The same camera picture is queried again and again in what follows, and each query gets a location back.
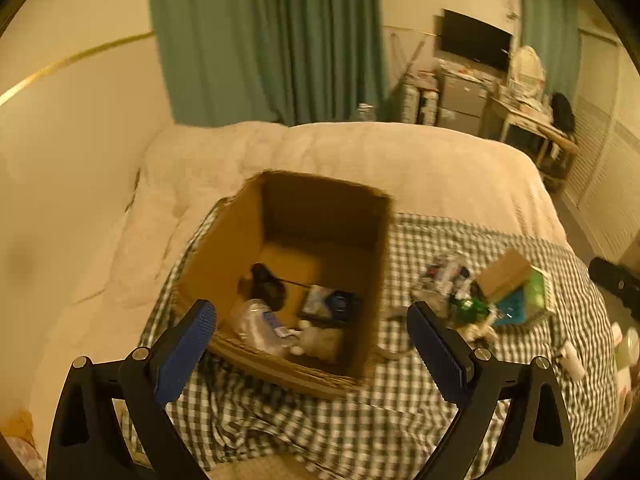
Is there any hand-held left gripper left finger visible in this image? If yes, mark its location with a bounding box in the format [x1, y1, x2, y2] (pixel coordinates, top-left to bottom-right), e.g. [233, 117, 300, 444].
[46, 299, 218, 480]

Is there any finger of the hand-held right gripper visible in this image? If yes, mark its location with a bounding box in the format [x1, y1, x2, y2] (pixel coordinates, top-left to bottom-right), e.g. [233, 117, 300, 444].
[588, 256, 640, 318]

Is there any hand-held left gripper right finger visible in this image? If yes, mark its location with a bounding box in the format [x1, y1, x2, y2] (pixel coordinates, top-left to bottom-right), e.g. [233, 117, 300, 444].
[406, 301, 578, 480]

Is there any brown cardboard box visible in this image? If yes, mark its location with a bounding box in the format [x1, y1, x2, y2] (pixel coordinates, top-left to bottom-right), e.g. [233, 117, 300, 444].
[172, 170, 393, 401]

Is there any white crumpled wrapper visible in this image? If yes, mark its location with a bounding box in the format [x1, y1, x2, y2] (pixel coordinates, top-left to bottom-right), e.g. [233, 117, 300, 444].
[462, 322, 498, 343]

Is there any green plastic wrapper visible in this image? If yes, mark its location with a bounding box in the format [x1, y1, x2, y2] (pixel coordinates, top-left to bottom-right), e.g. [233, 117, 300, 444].
[450, 297, 496, 326]

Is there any pale jar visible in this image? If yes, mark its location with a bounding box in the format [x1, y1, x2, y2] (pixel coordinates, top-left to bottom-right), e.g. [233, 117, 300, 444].
[617, 327, 640, 371]

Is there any clear plastic bottle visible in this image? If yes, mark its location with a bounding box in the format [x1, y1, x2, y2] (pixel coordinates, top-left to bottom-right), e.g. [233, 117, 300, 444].
[230, 299, 301, 356]

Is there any silver foil packet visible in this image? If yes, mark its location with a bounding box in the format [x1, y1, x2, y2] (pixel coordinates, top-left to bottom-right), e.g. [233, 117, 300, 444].
[412, 252, 473, 311]

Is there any green tissue box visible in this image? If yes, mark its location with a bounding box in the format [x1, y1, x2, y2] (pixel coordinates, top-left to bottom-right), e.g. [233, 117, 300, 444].
[495, 267, 556, 328]

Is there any black round object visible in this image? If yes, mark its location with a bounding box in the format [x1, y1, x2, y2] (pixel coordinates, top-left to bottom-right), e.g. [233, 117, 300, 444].
[247, 262, 288, 311]

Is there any small brown box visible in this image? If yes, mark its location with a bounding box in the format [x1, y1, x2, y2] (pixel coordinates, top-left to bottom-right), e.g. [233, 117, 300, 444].
[472, 247, 533, 301]

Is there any grey white checked cloth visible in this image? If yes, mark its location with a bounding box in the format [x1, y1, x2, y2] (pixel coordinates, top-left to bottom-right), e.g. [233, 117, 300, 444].
[122, 200, 621, 471]

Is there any white fluffy object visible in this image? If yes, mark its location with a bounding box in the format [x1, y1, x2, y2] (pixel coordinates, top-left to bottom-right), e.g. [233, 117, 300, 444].
[292, 327, 346, 361]

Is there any white louvred wardrobe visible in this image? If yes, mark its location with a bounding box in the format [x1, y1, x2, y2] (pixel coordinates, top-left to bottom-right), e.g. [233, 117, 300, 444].
[562, 27, 640, 266]

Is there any blue white packet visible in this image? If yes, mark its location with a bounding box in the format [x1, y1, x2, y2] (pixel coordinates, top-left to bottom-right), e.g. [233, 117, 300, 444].
[300, 284, 363, 326]

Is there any wooden chair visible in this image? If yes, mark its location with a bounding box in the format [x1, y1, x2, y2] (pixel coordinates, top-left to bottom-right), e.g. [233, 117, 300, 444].
[537, 125, 581, 191]

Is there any black bag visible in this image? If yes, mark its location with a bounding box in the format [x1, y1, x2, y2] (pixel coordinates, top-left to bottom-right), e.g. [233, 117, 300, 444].
[550, 92, 578, 136]

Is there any white dressing table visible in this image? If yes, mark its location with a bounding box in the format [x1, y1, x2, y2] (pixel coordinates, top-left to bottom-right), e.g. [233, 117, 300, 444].
[487, 92, 556, 156]

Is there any cream bed blanket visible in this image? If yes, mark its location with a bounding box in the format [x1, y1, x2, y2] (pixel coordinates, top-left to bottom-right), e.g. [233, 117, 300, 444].
[45, 120, 571, 391]

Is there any oval white-framed mirror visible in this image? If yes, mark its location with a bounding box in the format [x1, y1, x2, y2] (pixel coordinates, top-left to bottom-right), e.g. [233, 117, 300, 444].
[507, 45, 546, 96]

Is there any grey mini fridge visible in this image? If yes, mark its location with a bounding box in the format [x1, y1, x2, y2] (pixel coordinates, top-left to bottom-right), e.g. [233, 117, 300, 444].
[437, 70, 488, 133]

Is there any narrow green curtain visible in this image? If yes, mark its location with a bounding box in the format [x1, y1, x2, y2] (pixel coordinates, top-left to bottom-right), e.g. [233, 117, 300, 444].
[517, 0, 583, 106]

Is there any wide green curtain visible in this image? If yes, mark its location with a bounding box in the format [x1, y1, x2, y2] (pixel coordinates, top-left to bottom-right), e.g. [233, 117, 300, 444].
[147, 0, 391, 126]

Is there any black wall television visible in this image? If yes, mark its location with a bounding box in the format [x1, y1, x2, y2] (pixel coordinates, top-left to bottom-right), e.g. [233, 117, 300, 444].
[437, 8, 513, 73]

